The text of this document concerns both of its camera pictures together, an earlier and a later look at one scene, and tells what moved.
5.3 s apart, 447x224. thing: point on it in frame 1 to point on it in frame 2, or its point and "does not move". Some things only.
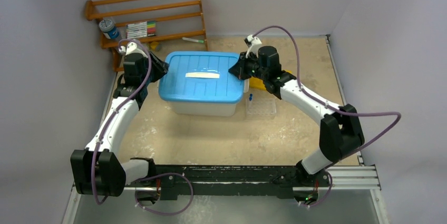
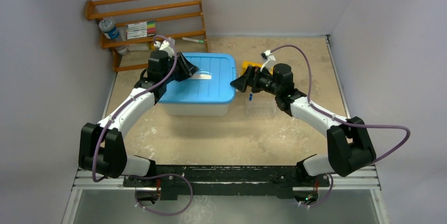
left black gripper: x=161 y=68 to x=187 y=69
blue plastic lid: x=202 y=77 does not move
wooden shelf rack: x=115 y=46 does not move
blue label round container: x=108 y=28 does not move
